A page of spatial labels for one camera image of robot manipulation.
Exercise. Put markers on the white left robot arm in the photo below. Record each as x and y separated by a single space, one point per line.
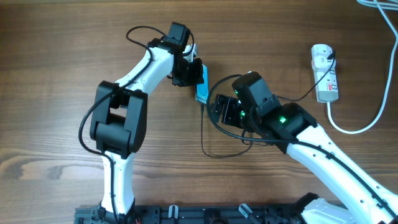
119 114

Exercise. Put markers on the teal screen Galaxy smartphone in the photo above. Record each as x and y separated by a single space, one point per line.
202 90

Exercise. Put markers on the white USB charger plug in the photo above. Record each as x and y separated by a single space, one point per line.
321 63

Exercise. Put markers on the white power strip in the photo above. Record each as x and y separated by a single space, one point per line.
326 87

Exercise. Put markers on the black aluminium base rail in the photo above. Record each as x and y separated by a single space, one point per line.
271 213

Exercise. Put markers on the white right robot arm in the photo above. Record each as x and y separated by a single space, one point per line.
296 133

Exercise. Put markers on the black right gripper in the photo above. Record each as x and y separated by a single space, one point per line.
232 104

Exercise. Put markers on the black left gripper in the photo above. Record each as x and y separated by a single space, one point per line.
194 78

